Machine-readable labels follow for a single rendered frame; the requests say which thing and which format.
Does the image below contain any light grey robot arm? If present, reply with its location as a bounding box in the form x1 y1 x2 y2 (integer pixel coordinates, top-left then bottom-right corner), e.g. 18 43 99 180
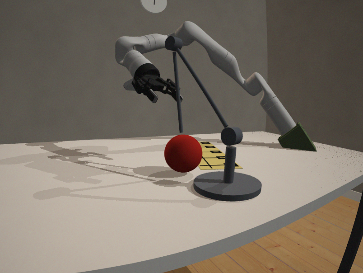
115 21 296 135

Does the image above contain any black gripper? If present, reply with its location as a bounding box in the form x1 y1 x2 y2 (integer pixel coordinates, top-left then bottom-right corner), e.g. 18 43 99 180
132 63 177 103

